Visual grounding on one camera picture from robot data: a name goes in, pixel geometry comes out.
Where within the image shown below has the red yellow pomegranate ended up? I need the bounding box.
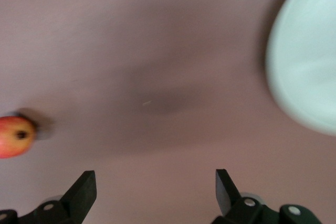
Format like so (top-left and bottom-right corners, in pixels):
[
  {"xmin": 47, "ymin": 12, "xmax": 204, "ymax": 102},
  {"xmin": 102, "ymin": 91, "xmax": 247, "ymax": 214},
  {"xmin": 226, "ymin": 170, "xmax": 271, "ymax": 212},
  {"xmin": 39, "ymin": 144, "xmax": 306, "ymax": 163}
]
[{"xmin": 0, "ymin": 115, "xmax": 37, "ymax": 159}]

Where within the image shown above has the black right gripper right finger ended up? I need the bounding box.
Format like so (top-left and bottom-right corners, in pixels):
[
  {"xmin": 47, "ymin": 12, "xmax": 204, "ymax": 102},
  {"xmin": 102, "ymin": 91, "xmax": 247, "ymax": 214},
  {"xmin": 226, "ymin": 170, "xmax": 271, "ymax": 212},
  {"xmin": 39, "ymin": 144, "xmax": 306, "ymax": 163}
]
[{"xmin": 211, "ymin": 168, "xmax": 324, "ymax": 224}]

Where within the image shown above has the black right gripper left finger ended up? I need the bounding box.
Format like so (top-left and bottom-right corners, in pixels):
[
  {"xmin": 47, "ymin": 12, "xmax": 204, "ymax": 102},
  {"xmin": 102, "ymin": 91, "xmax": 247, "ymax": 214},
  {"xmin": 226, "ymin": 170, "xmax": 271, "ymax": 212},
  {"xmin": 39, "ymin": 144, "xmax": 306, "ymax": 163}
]
[{"xmin": 0, "ymin": 170, "xmax": 97, "ymax": 224}]

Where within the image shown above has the round mint green plate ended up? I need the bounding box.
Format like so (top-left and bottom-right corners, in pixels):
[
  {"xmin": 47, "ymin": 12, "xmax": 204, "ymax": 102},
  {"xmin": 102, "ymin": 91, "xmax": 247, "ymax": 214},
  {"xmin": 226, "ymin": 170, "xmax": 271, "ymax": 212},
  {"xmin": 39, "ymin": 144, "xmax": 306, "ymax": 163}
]
[{"xmin": 265, "ymin": 0, "xmax": 336, "ymax": 137}]

